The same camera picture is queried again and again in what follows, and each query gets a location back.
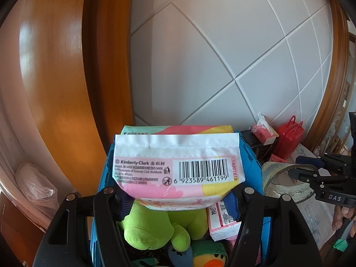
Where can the pink and white tissue pack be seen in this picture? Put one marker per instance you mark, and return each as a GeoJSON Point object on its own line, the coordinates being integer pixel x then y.
{"type": "Point", "coordinates": [222, 222]}

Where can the white padded headboard panel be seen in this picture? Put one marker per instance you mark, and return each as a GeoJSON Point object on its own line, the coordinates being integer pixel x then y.
{"type": "Point", "coordinates": [222, 47]}

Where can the red toy suitcase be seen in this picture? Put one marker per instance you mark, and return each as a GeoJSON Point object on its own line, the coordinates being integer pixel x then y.
{"type": "Point", "coordinates": [289, 140]}

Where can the yellow duck plush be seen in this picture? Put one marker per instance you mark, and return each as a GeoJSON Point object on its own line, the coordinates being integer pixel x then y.
{"type": "Point", "coordinates": [208, 258]}

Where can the blue plastic crate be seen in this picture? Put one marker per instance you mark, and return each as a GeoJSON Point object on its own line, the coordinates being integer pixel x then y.
{"type": "Point", "coordinates": [251, 158]}

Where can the green packet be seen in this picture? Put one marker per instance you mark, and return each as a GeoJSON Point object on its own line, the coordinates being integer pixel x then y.
{"type": "Point", "coordinates": [144, 262]}

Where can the large tape roll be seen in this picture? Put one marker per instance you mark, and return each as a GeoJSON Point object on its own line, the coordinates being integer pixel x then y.
{"type": "Point", "coordinates": [281, 172]}

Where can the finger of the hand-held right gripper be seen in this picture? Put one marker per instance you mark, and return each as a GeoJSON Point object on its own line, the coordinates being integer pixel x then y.
{"type": "Point", "coordinates": [303, 175]}
{"type": "Point", "coordinates": [306, 160]}

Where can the small pink tissue pack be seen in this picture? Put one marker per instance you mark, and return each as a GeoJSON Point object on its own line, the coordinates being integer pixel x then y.
{"type": "Point", "coordinates": [276, 158]}

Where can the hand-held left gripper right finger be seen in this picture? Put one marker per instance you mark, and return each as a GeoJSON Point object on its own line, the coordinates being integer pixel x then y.
{"type": "Point", "coordinates": [233, 206]}

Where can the open pink tissue pack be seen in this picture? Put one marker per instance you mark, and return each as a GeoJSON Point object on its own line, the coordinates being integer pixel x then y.
{"type": "Point", "coordinates": [262, 130]}

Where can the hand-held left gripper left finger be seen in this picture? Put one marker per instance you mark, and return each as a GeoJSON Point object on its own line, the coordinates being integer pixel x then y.
{"type": "Point", "coordinates": [125, 203]}

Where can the black gift bag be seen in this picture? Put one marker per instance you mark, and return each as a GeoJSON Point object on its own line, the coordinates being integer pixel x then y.
{"type": "Point", "coordinates": [254, 144]}

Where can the wooden headboard frame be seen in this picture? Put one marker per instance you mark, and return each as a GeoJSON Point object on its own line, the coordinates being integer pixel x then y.
{"type": "Point", "coordinates": [55, 75]}

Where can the green frog plush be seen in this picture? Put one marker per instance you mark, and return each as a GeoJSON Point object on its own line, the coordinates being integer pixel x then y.
{"type": "Point", "coordinates": [150, 228]}

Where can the pink yellow green tissue pack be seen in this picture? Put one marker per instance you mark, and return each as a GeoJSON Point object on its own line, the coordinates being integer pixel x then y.
{"type": "Point", "coordinates": [180, 150]}

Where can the grey-blue plush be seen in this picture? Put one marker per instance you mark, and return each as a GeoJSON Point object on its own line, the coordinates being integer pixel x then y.
{"type": "Point", "coordinates": [178, 257]}

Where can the clear plastic bag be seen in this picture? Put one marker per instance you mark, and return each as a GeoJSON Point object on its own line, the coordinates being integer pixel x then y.
{"type": "Point", "coordinates": [33, 189]}

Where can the person's right hand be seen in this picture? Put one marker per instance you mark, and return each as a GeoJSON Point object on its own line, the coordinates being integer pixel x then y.
{"type": "Point", "coordinates": [339, 217]}

